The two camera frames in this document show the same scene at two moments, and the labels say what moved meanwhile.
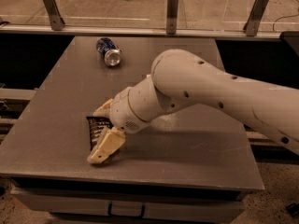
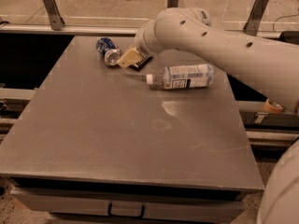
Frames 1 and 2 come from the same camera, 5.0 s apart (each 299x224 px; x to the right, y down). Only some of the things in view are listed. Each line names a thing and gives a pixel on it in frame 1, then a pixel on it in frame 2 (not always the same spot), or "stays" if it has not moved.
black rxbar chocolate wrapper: x=99 y=126 to x=139 y=64
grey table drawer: x=94 y=206 stays
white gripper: x=123 y=111 to x=142 y=49
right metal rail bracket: x=255 y=16 stays
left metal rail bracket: x=52 y=9 stays
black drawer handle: x=121 y=216 stays
